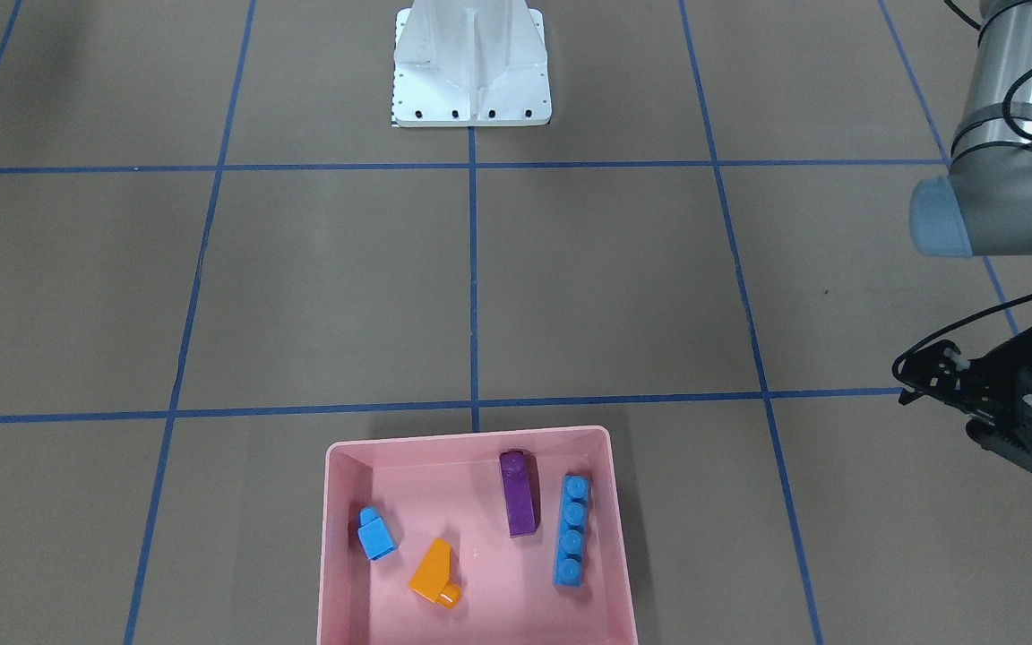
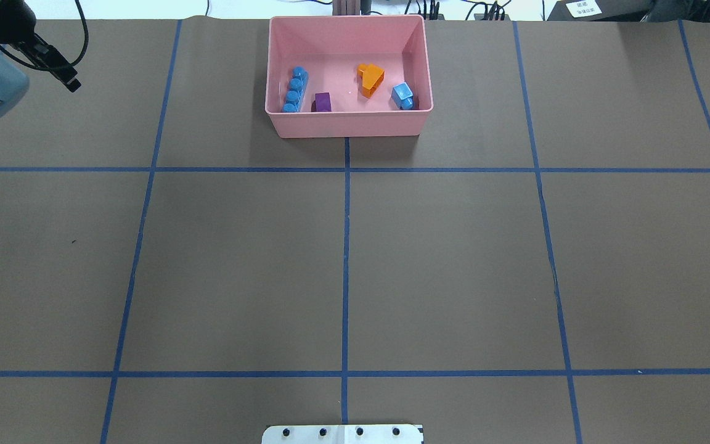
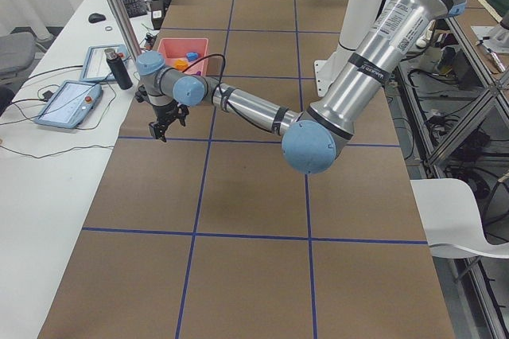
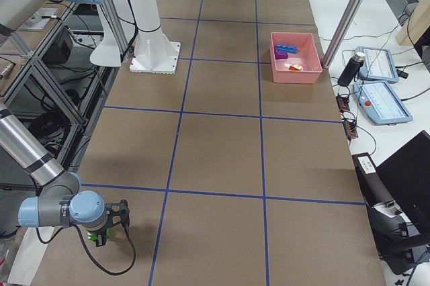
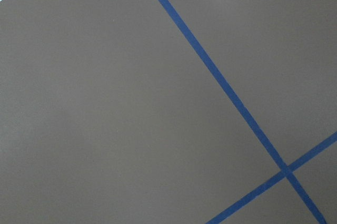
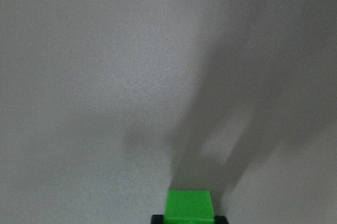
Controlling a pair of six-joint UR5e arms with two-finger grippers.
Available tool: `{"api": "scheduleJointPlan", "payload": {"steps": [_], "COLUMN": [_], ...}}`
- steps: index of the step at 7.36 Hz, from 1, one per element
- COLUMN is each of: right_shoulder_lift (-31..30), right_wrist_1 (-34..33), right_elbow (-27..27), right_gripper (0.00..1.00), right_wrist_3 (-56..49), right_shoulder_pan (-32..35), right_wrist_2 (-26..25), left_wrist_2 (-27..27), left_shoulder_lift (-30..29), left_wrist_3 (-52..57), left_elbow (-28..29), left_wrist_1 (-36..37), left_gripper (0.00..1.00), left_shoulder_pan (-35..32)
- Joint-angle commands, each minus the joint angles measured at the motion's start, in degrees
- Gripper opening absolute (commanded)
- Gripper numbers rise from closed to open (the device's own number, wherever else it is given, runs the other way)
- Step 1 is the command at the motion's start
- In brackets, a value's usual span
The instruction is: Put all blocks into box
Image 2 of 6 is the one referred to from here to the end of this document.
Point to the small blue block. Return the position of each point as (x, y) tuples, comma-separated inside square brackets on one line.
[(402, 96)]

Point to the long blue block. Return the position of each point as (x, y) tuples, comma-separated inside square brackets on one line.
[(296, 89)]

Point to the dark box with label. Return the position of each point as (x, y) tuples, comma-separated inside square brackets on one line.
[(599, 11)]

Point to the aluminium frame post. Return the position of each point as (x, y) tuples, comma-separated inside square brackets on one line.
[(346, 8)]

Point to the orange block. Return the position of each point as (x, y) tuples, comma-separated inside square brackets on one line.
[(371, 77)]

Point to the white metal base plate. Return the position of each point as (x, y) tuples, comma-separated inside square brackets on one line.
[(343, 433)]

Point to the pink plastic box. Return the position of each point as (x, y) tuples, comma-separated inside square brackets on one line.
[(331, 48)]

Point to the purple block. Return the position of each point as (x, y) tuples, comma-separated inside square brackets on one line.
[(322, 102)]

